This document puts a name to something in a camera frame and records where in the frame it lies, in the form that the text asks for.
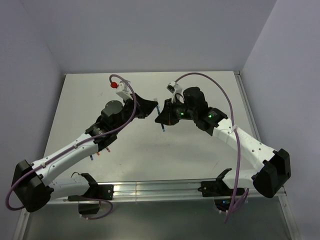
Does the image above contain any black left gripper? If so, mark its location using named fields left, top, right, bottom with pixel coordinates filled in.
left=113, top=93, right=159, bottom=134

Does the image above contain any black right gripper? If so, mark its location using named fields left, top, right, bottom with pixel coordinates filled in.
left=155, top=96, right=197, bottom=125

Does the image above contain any light blue pen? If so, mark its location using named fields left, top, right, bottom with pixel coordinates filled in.
left=155, top=104, right=166, bottom=133

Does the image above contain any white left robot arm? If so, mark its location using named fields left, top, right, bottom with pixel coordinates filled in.
left=10, top=93, right=158, bottom=213

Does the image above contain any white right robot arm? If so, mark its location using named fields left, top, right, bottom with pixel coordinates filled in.
left=155, top=82, right=291, bottom=198

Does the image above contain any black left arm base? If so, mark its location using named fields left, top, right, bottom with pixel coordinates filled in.
left=67, top=184, right=114, bottom=220

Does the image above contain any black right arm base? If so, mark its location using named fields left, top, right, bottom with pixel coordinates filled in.
left=197, top=180, right=233, bottom=213

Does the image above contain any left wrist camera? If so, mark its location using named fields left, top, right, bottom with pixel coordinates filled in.
left=110, top=81, right=133, bottom=101

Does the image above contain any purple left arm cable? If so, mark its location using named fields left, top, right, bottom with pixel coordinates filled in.
left=5, top=74, right=140, bottom=220

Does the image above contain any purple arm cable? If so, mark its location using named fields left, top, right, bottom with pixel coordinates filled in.
left=5, top=74, right=140, bottom=220
left=174, top=72, right=250, bottom=225

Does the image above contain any aluminium side rail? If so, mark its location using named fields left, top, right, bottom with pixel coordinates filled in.
left=233, top=70, right=274, bottom=177

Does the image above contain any aluminium front rail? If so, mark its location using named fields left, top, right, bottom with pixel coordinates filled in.
left=22, top=174, right=287, bottom=206

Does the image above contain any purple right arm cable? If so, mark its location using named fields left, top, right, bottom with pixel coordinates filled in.
left=174, top=72, right=250, bottom=225

